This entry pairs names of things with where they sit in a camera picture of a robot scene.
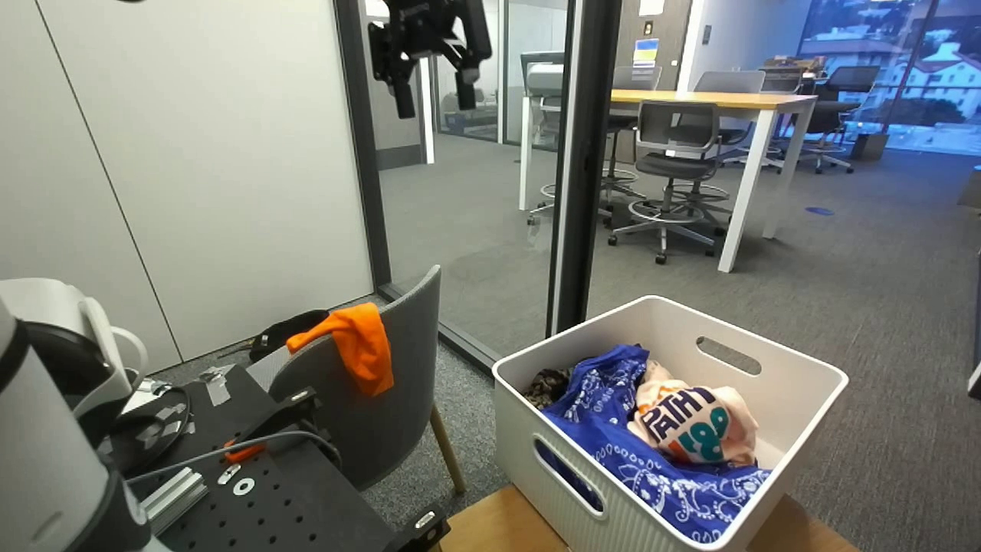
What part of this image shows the grey cable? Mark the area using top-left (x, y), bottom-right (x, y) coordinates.
top-left (125, 429), bottom-right (343, 488)

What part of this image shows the coil of black cable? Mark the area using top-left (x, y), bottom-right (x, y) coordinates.
top-left (98, 383), bottom-right (193, 478)

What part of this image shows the white plastic box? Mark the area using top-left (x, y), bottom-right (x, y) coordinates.
top-left (491, 294), bottom-right (850, 552)

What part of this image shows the black office chair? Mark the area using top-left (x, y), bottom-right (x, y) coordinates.
top-left (794, 64), bottom-right (883, 175)

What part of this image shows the window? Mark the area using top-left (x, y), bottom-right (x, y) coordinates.
top-left (796, 0), bottom-right (981, 156)

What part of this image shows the group of grey office chairs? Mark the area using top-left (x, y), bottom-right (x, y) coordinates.
top-left (526, 64), bottom-right (768, 266)

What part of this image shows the dark patterned cloth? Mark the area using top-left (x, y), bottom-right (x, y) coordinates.
top-left (523, 367), bottom-right (575, 409)

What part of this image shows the orange cloth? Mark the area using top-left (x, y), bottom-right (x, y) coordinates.
top-left (286, 302), bottom-right (395, 398)

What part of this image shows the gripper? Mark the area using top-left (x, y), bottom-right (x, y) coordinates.
top-left (367, 0), bottom-right (494, 120)

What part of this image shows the silver aluminium bracket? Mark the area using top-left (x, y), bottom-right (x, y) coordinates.
top-left (140, 467), bottom-right (209, 535)

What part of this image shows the beige printed shirt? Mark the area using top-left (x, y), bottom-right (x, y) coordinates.
top-left (628, 360), bottom-right (760, 468)

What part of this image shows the wooden table with white legs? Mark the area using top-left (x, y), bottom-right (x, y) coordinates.
top-left (518, 87), bottom-right (820, 274)

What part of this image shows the black cap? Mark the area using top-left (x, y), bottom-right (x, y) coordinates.
top-left (248, 309), bottom-right (331, 363)

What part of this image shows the grey chair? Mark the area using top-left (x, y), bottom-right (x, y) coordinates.
top-left (247, 264), bottom-right (468, 496)

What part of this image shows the blue paisley cloth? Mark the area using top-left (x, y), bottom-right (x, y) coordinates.
top-left (536, 343), bottom-right (772, 544)

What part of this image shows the black clamp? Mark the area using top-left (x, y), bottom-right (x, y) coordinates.
top-left (251, 386), bottom-right (321, 439)
top-left (382, 504), bottom-right (453, 552)

